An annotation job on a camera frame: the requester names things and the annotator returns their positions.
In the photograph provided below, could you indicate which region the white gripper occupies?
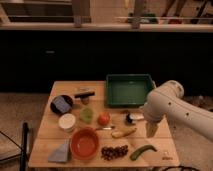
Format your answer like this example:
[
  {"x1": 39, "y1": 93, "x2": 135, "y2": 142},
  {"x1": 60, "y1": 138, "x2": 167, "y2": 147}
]
[{"x1": 142, "y1": 101, "x2": 166, "y2": 138}]

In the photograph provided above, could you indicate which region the green pepper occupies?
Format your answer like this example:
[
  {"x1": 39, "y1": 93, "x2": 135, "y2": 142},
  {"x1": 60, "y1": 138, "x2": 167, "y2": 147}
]
[{"x1": 130, "y1": 145, "x2": 157, "y2": 161}]

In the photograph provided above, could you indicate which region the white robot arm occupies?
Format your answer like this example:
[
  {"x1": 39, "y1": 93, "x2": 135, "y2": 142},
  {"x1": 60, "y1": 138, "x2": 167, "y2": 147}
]
[{"x1": 142, "y1": 80, "x2": 213, "y2": 141}]

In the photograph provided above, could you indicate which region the red bowl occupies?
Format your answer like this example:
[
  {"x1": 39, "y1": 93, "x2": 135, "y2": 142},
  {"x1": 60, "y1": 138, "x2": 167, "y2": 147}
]
[{"x1": 70, "y1": 127, "x2": 99, "y2": 161}]

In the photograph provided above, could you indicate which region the black bowl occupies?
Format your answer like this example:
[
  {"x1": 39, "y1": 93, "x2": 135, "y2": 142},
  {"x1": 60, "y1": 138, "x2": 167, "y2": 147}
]
[{"x1": 50, "y1": 95, "x2": 73, "y2": 115}]

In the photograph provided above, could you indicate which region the blue sponge in bowl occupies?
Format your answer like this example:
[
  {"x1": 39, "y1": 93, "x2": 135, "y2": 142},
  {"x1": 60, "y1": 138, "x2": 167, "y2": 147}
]
[{"x1": 52, "y1": 96, "x2": 70, "y2": 113}]

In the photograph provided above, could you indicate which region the yellow banana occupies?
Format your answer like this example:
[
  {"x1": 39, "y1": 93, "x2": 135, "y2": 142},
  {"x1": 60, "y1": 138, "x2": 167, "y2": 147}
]
[{"x1": 111, "y1": 128, "x2": 137, "y2": 138}]

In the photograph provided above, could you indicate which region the small metal utensil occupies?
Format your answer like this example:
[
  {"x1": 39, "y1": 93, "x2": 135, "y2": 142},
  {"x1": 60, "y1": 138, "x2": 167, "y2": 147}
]
[{"x1": 94, "y1": 126, "x2": 116, "y2": 131}]

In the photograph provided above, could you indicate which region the green plastic tray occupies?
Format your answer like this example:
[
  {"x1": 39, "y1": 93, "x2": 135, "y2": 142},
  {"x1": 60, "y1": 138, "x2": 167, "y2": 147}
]
[{"x1": 105, "y1": 74, "x2": 155, "y2": 108}]

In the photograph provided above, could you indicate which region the red tomato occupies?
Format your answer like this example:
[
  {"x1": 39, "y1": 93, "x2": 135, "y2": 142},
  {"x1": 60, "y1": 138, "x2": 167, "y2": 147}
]
[{"x1": 97, "y1": 112, "x2": 110, "y2": 126}]

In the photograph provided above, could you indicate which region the bunch of dark grapes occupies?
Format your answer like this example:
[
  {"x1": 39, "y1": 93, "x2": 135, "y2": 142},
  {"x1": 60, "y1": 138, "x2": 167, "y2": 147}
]
[{"x1": 101, "y1": 145, "x2": 128, "y2": 161}]

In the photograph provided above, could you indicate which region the white round container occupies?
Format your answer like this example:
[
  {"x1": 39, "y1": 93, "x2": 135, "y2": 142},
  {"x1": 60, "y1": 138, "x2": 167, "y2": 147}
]
[{"x1": 58, "y1": 113, "x2": 76, "y2": 132}]

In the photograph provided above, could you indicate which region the grey blue cloth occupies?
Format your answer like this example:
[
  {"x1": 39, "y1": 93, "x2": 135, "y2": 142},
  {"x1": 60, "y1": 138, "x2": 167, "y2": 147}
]
[{"x1": 48, "y1": 140, "x2": 69, "y2": 163}]

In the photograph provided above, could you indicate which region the black stand on floor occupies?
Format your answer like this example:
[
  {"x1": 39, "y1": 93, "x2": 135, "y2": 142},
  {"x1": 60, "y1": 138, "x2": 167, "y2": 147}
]
[{"x1": 19, "y1": 122, "x2": 29, "y2": 171}]

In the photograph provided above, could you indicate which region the black handled tool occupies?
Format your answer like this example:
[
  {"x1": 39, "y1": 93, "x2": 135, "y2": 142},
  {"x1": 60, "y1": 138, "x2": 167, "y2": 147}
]
[{"x1": 74, "y1": 89, "x2": 95, "y2": 105}]

